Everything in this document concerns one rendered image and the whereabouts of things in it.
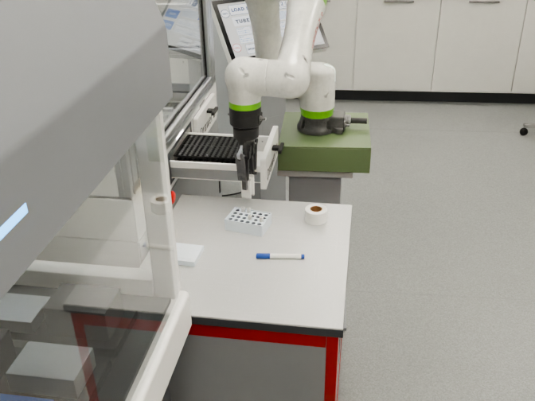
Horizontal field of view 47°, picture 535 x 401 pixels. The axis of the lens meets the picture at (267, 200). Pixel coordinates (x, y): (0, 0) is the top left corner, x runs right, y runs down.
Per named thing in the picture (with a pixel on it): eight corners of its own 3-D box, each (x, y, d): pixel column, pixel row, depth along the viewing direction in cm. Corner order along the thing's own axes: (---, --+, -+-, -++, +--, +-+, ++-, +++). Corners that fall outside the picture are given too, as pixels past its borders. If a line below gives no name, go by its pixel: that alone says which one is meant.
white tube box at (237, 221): (271, 223, 194) (271, 212, 193) (262, 236, 188) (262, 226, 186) (235, 216, 198) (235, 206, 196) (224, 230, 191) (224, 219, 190)
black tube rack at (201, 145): (248, 153, 222) (248, 137, 219) (239, 176, 207) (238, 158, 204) (189, 150, 225) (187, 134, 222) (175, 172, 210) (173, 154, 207)
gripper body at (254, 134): (252, 131, 175) (253, 161, 179) (263, 120, 182) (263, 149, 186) (228, 128, 177) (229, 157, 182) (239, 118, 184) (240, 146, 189)
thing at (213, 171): (272, 151, 224) (272, 135, 221) (261, 183, 202) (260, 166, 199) (165, 145, 230) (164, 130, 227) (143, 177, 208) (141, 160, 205)
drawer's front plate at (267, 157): (278, 153, 226) (278, 125, 221) (266, 190, 201) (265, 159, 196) (273, 153, 227) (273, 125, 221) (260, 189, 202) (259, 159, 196)
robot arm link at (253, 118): (233, 98, 182) (220, 108, 175) (271, 102, 178) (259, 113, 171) (234, 117, 185) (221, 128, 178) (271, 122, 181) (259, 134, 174)
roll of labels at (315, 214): (306, 226, 193) (306, 215, 191) (303, 214, 199) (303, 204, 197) (328, 225, 193) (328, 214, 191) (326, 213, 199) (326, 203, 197)
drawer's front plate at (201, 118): (216, 118, 258) (215, 92, 252) (199, 146, 233) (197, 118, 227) (212, 118, 258) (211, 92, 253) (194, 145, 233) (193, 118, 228)
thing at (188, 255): (204, 250, 182) (204, 245, 181) (194, 266, 174) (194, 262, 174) (163, 245, 184) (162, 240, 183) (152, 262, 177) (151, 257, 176)
